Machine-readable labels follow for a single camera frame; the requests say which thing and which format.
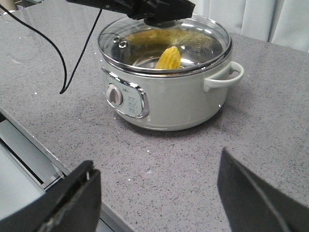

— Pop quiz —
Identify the pale green electric cooking pot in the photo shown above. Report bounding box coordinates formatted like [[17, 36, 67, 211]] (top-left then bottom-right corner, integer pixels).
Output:
[[101, 58, 244, 131]]

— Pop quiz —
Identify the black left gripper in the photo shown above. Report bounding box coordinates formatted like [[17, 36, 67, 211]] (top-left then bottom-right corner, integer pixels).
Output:
[[69, 0, 196, 27]]

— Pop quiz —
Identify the thin black cable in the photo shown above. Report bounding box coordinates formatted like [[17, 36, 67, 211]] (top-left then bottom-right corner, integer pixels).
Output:
[[0, 4, 103, 95]]

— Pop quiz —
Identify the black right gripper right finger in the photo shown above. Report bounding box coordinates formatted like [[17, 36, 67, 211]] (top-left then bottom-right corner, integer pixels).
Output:
[[217, 148, 309, 232]]

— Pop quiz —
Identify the yellow corn cob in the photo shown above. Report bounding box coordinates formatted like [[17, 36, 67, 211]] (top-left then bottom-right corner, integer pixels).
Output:
[[155, 46, 181, 69]]

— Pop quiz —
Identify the glass pot lid with knob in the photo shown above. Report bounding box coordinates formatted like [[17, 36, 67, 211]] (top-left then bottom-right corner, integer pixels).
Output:
[[98, 14, 232, 75]]

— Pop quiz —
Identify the white curtain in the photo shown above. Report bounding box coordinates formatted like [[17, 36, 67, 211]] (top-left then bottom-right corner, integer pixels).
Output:
[[194, 0, 309, 52]]

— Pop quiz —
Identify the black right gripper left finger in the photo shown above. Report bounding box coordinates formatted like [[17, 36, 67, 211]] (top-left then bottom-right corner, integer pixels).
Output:
[[0, 160, 101, 232]]

